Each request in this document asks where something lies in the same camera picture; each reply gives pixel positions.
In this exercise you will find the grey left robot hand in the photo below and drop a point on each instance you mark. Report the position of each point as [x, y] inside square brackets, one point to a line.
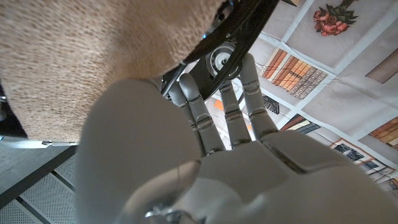
[217, 180]

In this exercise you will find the black half-moon tambourine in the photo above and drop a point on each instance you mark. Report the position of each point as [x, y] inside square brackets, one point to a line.
[224, 46]

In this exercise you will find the tan adhesive wrap roll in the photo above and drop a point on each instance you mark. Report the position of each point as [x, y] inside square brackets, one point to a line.
[77, 56]

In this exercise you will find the printed bookshelf backdrop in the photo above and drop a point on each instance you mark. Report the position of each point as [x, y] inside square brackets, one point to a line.
[326, 77]

